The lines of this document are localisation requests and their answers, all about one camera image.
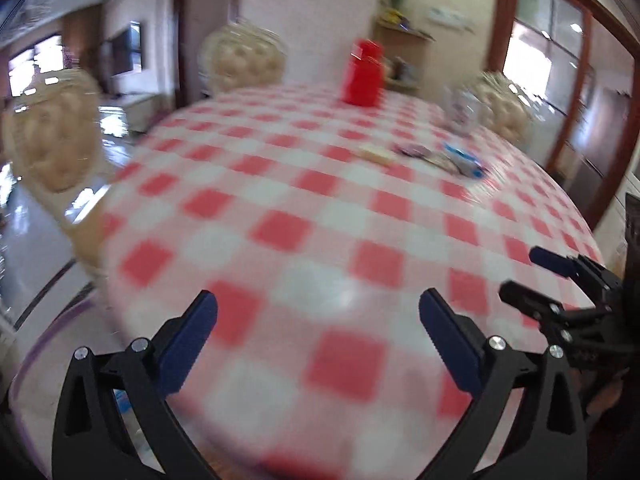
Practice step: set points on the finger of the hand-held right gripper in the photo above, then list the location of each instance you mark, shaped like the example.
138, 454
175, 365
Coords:
547, 259
525, 299

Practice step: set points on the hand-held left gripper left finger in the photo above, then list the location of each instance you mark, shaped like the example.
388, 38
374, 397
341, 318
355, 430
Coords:
192, 340

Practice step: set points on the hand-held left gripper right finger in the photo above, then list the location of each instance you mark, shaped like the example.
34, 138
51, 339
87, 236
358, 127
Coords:
445, 340

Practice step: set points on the clear purple-rimmed storage box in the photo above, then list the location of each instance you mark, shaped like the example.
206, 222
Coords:
90, 330

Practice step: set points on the purple snack packet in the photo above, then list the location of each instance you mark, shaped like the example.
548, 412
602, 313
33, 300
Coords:
414, 150

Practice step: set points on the clear yellow-edged snack packet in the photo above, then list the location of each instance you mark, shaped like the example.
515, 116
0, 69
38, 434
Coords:
375, 153

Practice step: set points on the red checked tablecloth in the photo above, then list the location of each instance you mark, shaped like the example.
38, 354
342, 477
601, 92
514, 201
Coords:
300, 240

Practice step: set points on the cream tufted dining chair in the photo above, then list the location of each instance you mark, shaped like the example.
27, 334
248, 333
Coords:
245, 60
505, 110
50, 135

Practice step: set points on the wood framed glass door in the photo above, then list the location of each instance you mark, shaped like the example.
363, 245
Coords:
550, 60

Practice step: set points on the white low cabinet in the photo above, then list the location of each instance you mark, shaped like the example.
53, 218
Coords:
135, 110

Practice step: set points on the red thermos jug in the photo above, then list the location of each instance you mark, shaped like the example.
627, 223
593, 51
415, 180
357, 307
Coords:
364, 77

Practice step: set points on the black flat television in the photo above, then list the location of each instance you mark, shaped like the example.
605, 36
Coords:
125, 50

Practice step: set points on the bright window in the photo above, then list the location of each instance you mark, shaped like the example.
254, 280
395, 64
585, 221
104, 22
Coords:
35, 65

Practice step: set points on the wooden wall shelf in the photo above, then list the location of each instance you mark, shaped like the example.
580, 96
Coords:
405, 40

